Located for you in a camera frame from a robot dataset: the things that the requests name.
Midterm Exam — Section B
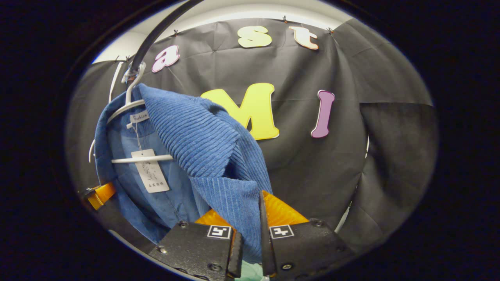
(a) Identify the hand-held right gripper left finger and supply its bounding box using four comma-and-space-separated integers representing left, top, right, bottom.
148, 209, 244, 281

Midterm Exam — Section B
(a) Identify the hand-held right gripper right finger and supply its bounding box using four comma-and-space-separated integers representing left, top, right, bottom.
259, 190, 355, 281

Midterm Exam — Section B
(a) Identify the green laundry hamper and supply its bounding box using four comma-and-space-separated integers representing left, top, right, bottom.
238, 261, 271, 281

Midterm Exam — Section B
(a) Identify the blue corduroy shirt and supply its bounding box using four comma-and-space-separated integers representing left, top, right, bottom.
94, 83, 274, 264

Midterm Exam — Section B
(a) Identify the white hanger with taped hook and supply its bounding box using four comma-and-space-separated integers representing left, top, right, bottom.
89, 62, 174, 164

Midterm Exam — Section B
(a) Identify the black backdrop cloth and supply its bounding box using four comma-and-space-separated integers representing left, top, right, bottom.
66, 18, 438, 258

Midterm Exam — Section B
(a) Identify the black clothes rail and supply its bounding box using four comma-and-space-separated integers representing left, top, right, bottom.
130, 0, 204, 75

